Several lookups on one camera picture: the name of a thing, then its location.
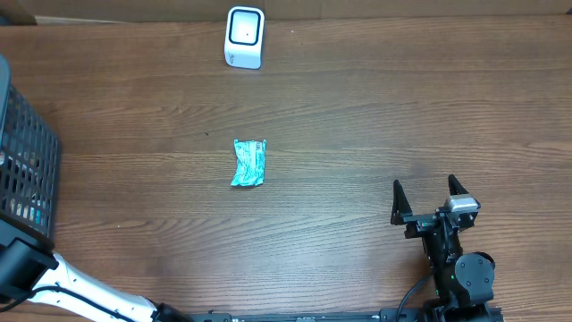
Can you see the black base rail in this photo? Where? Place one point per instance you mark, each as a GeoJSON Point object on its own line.
{"type": "Point", "coordinates": [383, 315]}

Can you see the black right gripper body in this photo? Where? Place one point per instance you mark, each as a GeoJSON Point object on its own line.
{"type": "Point", "coordinates": [418, 224]}

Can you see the teal snack packet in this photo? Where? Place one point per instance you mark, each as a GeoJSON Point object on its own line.
{"type": "Point", "coordinates": [250, 163]}

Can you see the white barcode scanner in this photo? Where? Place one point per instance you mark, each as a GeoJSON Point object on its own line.
{"type": "Point", "coordinates": [244, 37]}

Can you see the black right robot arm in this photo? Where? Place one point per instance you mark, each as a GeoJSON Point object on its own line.
{"type": "Point", "coordinates": [463, 281]}

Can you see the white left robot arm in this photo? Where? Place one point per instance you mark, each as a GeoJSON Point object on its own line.
{"type": "Point", "coordinates": [28, 274]}

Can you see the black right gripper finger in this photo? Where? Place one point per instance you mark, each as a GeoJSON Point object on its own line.
{"type": "Point", "coordinates": [400, 206]}
{"type": "Point", "coordinates": [455, 187]}

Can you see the black mesh basket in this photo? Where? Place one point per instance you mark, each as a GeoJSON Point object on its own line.
{"type": "Point", "coordinates": [30, 161]}

